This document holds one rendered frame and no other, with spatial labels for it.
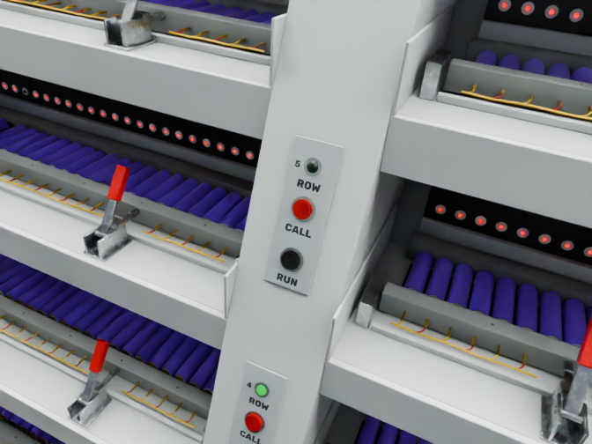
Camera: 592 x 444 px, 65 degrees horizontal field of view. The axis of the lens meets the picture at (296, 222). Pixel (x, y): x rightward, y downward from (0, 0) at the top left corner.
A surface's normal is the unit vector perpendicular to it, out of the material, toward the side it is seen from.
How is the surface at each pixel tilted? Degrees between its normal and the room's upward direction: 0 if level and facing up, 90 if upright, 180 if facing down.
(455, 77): 110
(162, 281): 20
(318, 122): 90
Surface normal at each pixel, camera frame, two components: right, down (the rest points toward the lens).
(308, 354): -0.36, 0.18
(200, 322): -0.41, 0.49
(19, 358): 0.07, -0.82
